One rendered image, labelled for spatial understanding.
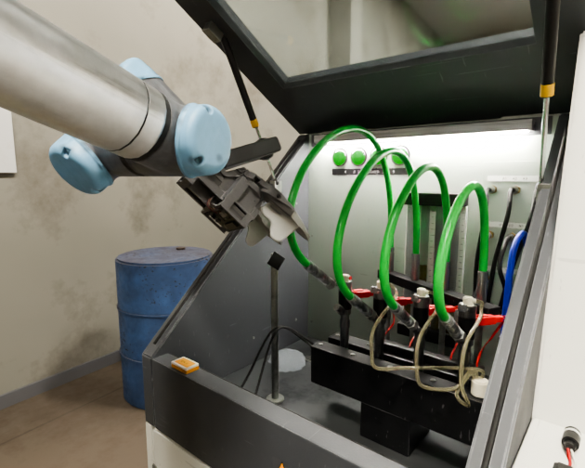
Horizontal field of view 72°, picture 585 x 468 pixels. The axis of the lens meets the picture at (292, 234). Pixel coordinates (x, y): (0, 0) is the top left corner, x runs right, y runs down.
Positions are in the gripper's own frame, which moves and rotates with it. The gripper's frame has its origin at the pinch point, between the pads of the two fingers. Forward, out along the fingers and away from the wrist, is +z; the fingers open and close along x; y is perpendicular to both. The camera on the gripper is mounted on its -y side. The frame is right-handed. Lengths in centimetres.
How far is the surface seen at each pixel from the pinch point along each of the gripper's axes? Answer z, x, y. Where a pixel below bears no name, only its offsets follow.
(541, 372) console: 33.4, 27.1, 1.6
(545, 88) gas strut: 7.4, 31.0, -32.0
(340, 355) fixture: 25.9, -5.5, 8.2
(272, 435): 16.9, -0.8, 27.6
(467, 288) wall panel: 44.6, 2.2, -22.4
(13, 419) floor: 28, -225, 80
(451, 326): 20.5, 19.9, 2.9
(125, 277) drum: 16, -180, -8
